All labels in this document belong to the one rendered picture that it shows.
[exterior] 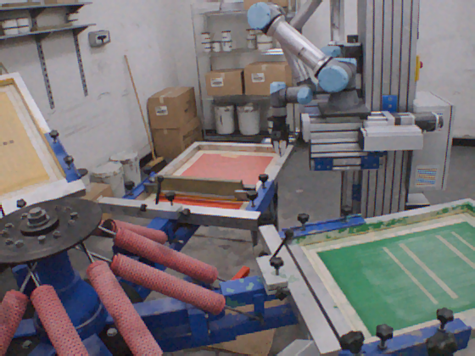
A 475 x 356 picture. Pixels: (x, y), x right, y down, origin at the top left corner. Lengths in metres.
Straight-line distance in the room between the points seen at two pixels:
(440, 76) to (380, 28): 3.21
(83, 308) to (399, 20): 1.78
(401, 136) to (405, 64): 0.42
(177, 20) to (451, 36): 3.46
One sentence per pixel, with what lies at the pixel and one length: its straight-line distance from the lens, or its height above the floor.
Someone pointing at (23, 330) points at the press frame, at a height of 1.02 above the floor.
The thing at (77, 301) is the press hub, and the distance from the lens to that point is 1.06.
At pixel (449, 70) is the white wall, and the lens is 5.22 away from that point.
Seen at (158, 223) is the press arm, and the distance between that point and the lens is 1.44.
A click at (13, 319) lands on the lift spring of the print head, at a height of 1.22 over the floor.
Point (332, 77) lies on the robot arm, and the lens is 1.72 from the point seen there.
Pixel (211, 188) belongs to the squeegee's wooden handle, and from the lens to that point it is 1.68.
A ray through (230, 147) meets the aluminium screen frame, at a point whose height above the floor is 1.00.
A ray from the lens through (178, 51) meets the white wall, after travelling 5.76.
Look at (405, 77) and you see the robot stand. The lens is 2.12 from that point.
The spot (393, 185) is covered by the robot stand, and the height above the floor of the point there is 0.78.
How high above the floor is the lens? 1.73
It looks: 23 degrees down
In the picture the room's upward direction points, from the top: 5 degrees counter-clockwise
